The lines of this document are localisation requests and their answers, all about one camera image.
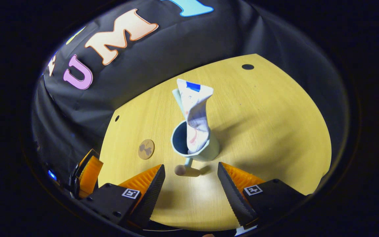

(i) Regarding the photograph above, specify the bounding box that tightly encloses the white garment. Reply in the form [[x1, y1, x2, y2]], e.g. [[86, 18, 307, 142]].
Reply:
[[235, 225, 258, 236]]

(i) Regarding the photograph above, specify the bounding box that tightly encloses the round brown coaster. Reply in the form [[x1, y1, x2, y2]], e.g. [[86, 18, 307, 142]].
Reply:
[[138, 139, 155, 160]]

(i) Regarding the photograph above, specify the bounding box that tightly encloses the white toothpaste tube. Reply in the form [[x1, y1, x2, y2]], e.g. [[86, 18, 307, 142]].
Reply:
[[176, 78, 214, 154]]

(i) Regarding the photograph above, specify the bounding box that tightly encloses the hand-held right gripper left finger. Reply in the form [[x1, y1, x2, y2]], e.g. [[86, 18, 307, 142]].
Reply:
[[81, 164, 166, 229]]

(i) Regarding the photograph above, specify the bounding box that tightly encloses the wooden desktop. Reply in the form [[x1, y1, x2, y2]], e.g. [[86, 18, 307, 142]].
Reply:
[[97, 54, 332, 231]]

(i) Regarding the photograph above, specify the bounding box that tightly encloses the pale green cup wooden handle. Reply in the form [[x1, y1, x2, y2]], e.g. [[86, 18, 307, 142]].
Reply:
[[171, 120, 220, 177]]

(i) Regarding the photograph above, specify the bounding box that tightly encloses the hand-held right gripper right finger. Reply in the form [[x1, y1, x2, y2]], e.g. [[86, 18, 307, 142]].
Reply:
[[217, 162, 308, 227]]

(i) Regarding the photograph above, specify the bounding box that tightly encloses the black backdrop cloth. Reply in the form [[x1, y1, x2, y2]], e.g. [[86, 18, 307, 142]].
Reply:
[[32, 0, 349, 198]]

